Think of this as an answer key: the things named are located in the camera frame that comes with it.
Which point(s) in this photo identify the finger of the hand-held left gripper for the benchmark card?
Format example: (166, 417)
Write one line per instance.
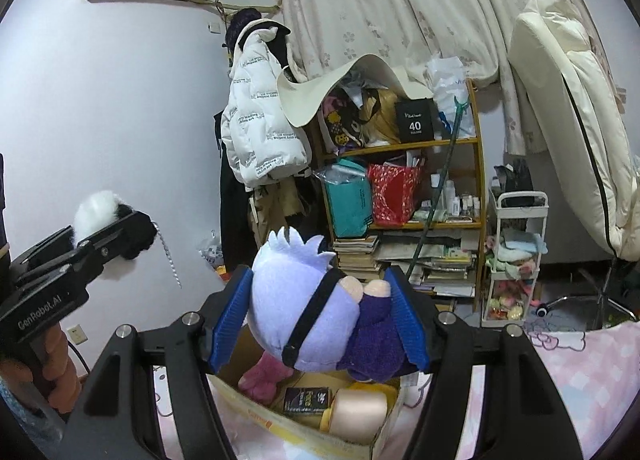
(90, 237)
(60, 277)

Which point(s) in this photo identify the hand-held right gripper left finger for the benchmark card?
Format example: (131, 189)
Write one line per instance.
(230, 325)

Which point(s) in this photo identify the dark bag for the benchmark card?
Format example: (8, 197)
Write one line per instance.
(515, 175)

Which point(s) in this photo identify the wooden clothes rod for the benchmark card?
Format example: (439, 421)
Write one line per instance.
(235, 5)

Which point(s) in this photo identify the teal bag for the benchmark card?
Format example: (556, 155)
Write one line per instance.
(350, 205)

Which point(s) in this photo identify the pink cat print bed sheet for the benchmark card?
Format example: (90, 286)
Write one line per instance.
(575, 390)

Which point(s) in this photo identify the stack of old books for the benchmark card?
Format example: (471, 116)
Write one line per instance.
(355, 255)

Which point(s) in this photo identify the green pole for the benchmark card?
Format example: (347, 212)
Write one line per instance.
(450, 155)

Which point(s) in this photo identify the floral cream curtain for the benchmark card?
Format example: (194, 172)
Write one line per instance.
(400, 0)

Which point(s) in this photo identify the purple plush doll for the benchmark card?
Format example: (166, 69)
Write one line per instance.
(300, 300)

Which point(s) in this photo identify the pile of papers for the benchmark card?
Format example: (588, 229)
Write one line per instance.
(440, 260)

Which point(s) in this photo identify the white trolley cart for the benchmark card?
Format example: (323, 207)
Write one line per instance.
(520, 200)

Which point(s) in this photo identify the clear plastic bag of toys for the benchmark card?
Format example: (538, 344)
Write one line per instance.
(212, 255)

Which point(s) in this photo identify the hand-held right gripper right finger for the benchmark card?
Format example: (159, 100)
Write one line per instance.
(407, 325)

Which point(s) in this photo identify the yellow and peach plush roll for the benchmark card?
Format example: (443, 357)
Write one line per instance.
(360, 412)

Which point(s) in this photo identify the black tissue pack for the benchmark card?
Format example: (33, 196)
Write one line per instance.
(305, 400)

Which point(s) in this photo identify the cream cloth sheet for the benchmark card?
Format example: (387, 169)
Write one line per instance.
(305, 100)

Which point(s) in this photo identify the red gift bag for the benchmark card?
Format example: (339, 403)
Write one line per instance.
(395, 195)

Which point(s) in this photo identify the black hanging coat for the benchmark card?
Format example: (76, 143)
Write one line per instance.
(235, 220)

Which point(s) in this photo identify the beige hanging pants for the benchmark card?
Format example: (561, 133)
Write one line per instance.
(265, 220)

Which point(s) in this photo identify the pink plush toy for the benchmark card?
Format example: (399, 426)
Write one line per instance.
(260, 380)

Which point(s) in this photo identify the white wall socket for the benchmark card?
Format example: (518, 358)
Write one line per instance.
(76, 335)

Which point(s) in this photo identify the cluster of small bottles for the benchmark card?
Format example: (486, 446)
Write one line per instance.
(452, 200)

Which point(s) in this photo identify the cream padded chair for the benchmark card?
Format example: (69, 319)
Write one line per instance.
(565, 115)

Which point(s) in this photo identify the cardboard box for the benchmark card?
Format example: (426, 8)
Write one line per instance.
(310, 440)

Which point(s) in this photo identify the person's left hand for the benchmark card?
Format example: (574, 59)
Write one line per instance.
(62, 375)

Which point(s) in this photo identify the white plastic bag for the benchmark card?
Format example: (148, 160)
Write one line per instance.
(447, 80)

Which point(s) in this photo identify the white puffer jacket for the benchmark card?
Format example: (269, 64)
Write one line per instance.
(255, 140)

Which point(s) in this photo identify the wooden shelf unit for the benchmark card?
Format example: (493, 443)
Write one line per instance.
(400, 146)

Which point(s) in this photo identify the black square box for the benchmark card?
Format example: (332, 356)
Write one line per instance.
(415, 120)

